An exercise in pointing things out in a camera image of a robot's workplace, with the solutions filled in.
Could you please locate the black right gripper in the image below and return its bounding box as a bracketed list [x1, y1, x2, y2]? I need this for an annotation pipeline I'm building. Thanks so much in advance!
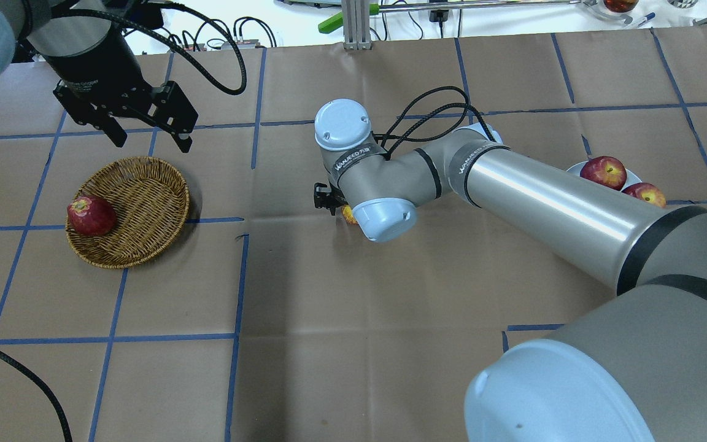
[312, 182, 346, 216]

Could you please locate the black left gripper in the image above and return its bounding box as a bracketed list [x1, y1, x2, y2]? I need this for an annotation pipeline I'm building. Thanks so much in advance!
[53, 52, 198, 153]

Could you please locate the red yellow apple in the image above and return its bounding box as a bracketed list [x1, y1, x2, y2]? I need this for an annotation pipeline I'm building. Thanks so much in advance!
[341, 205, 358, 225]

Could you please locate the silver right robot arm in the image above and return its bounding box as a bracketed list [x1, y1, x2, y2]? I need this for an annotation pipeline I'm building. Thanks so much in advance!
[314, 99, 707, 441]

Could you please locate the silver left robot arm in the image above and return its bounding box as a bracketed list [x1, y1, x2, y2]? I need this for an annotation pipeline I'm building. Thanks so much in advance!
[0, 1, 198, 153]

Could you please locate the woven wicker basket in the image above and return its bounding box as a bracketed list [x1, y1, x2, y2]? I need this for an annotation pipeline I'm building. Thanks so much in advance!
[65, 156, 190, 269]

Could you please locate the dark red apple in basket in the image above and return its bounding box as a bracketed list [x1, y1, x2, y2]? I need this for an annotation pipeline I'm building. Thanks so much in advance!
[67, 194, 118, 237]

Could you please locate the light blue plate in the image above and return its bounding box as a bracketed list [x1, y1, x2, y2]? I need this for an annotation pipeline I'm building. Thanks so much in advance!
[566, 161, 642, 191]

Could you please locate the red apple plate back-right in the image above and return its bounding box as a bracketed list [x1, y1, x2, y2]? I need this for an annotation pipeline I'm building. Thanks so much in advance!
[579, 156, 628, 191]

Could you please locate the red apple plate front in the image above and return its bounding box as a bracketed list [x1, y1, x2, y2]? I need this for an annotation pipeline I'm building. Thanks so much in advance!
[621, 182, 667, 209]

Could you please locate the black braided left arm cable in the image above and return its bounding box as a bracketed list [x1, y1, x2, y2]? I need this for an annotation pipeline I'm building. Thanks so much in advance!
[53, 3, 248, 96]

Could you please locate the aluminium frame post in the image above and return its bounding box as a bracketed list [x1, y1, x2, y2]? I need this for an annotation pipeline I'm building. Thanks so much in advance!
[341, 0, 371, 50]

